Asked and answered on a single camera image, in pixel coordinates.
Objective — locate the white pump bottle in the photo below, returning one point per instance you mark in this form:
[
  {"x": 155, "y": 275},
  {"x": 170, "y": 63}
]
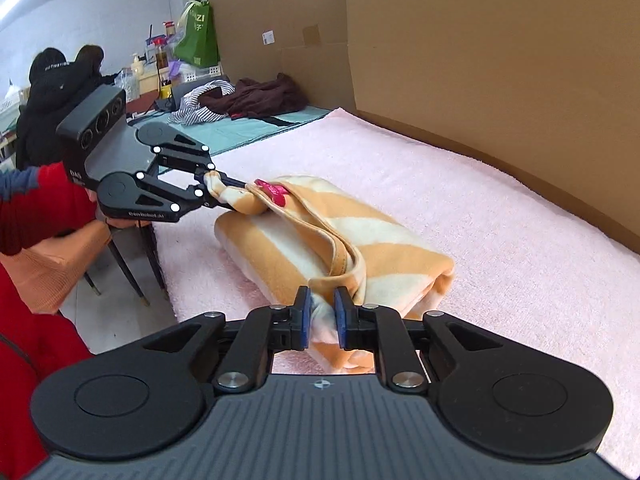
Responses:
[{"x": 137, "y": 66}]

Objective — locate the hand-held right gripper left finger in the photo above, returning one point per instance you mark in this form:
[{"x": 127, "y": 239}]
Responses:
[{"x": 304, "y": 322}]

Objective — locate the dark chair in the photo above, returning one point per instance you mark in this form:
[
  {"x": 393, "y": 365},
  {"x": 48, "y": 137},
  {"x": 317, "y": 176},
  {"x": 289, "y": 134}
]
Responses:
[{"x": 130, "y": 260}]

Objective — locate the green shopping bag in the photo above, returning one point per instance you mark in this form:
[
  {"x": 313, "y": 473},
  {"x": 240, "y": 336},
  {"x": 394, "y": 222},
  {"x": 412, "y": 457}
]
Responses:
[{"x": 197, "y": 35}]

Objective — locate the brown jar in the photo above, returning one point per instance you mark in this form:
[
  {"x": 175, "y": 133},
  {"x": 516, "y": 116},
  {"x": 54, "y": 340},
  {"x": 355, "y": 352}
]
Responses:
[{"x": 161, "y": 55}]

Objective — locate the white plastic basket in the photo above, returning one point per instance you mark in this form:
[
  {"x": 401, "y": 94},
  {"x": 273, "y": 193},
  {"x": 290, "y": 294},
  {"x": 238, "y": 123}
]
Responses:
[{"x": 197, "y": 72}]

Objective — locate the wooden table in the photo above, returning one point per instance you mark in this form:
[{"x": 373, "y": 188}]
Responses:
[{"x": 147, "y": 87}]

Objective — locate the orange white striped shirt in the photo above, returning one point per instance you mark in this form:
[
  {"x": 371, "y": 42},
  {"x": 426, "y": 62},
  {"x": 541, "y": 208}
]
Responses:
[{"x": 310, "y": 240}]

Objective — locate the clear plastic container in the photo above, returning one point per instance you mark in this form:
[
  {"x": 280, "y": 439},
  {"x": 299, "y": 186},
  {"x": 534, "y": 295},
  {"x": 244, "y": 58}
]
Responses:
[{"x": 127, "y": 85}]

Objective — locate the large cardboard box white label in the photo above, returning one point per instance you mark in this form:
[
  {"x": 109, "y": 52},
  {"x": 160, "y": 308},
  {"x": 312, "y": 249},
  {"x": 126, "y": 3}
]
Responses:
[{"x": 475, "y": 60}]

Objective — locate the person's red vest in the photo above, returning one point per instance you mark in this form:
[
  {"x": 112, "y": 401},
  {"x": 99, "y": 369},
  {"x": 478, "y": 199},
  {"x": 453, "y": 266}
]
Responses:
[{"x": 35, "y": 410}]

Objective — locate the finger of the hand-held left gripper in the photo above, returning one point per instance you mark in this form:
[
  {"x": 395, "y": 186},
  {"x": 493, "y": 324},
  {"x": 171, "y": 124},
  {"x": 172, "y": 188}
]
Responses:
[
  {"x": 187, "y": 156},
  {"x": 172, "y": 187}
]

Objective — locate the black white striped cloth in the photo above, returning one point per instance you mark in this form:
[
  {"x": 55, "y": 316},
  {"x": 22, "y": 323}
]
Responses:
[{"x": 195, "y": 110}]

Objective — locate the pink fluffy blanket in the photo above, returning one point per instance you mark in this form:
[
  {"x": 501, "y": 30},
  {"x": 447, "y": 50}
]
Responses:
[{"x": 475, "y": 240}]

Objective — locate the cardboard box with small label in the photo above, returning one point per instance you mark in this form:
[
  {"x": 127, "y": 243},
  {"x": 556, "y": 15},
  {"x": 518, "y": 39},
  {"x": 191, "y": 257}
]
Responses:
[{"x": 250, "y": 75}]

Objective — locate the person's left hand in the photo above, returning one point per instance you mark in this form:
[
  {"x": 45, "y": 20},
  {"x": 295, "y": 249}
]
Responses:
[{"x": 127, "y": 223}]

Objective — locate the red and blue jacket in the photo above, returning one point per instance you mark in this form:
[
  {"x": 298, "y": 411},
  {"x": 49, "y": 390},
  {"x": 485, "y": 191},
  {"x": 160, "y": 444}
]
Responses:
[{"x": 40, "y": 210}]

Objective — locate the dark brown cloth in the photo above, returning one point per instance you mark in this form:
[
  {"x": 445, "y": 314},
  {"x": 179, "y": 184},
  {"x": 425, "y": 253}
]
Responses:
[{"x": 260, "y": 97}]

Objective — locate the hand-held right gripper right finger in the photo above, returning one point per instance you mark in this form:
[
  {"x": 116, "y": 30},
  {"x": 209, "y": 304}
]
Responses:
[{"x": 341, "y": 322}]

